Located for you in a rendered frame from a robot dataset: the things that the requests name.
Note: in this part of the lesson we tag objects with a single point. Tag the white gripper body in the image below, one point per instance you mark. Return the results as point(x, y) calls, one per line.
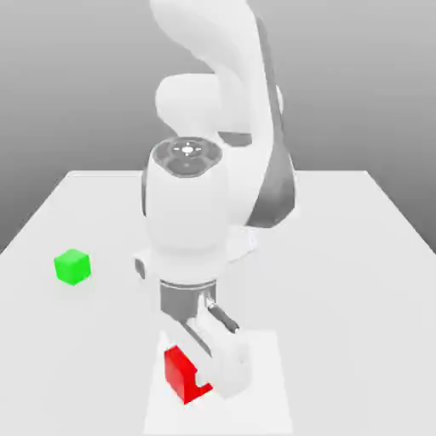
point(231, 364)

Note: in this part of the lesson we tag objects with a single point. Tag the small red cube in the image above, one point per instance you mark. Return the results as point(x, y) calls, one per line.
point(177, 371)

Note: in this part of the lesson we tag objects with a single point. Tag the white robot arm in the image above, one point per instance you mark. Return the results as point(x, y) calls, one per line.
point(190, 211)

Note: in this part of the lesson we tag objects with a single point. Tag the small green cube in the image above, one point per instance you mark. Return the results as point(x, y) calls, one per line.
point(72, 267)

